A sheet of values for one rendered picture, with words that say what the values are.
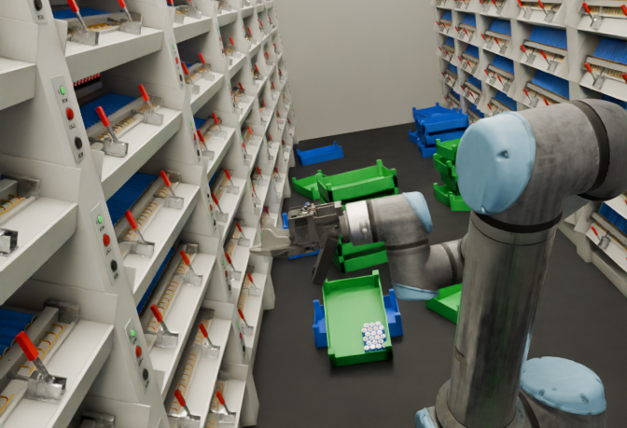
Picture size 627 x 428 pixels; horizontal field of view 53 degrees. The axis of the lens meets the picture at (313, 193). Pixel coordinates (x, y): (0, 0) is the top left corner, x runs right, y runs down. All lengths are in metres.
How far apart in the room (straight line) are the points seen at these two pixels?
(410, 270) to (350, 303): 0.96
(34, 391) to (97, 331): 0.16
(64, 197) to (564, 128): 0.66
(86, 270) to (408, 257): 0.63
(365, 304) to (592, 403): 1.14
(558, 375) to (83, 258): 0.85
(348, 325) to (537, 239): 1.41
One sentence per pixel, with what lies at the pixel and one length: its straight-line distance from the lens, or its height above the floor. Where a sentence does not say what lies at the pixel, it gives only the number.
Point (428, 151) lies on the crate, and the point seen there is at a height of 0.04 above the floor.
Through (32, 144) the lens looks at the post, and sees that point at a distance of 0.95.
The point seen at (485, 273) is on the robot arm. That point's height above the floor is 0.76.
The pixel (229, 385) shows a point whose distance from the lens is 1.85.
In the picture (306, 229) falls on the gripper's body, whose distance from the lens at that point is 1.29.
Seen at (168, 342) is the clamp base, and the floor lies 0.56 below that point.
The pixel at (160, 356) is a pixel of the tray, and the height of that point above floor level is 0.55.
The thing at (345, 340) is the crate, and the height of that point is 0.04.
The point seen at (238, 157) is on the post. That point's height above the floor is 0.63.
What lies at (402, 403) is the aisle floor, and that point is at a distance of 1.93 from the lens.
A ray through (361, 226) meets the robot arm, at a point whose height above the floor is 0.69.
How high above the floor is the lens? 1.15
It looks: 17 degrees down
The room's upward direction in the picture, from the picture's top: 10 degrees counter-clockwise
